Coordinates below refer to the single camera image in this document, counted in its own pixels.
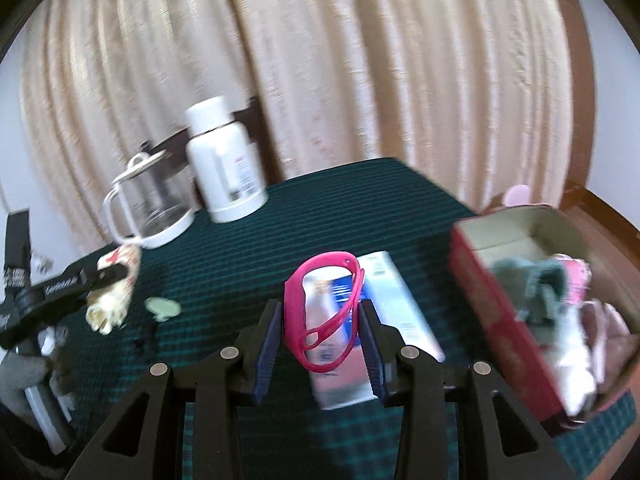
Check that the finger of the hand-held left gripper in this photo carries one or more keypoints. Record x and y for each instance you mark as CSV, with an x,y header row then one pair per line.
x,y
110,276

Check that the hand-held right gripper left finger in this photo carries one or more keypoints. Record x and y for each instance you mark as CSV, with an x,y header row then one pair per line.
x,y
267,350

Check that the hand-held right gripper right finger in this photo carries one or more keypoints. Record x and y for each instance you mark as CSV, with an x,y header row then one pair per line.
x,y
372,350

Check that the red cardboard box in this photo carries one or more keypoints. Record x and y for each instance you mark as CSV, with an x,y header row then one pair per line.
x,y
480,290

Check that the dark green cloth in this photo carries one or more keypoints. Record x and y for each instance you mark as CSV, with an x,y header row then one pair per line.
x,y
540,285

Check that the white grey cloth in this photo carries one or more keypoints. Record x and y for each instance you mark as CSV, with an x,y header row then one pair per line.
x,y
575,360

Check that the pink cloth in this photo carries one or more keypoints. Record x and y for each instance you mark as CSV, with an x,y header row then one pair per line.
x,y
577,280

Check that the beige cloth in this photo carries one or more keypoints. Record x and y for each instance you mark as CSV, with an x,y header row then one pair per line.
x,y
612,340

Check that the white and blue tissue packet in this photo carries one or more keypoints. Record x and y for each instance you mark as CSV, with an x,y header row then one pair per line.
x,y
400,310

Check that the pale green round object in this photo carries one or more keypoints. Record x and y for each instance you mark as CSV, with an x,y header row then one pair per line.
x,y
162,308

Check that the dark green tablecloth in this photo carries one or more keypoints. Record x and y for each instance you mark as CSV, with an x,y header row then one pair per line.
x,y
300,210

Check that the white thermos jug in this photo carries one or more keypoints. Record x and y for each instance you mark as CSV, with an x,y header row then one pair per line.
x,y
220,170

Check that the pink round object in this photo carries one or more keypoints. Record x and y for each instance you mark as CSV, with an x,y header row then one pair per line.
x,y
517,195

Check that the beige curtain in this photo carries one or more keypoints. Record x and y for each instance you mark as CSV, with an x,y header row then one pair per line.
x,y
350,60

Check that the brown wooden trim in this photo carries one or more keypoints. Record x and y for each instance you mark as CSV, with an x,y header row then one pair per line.
x,y
585,110

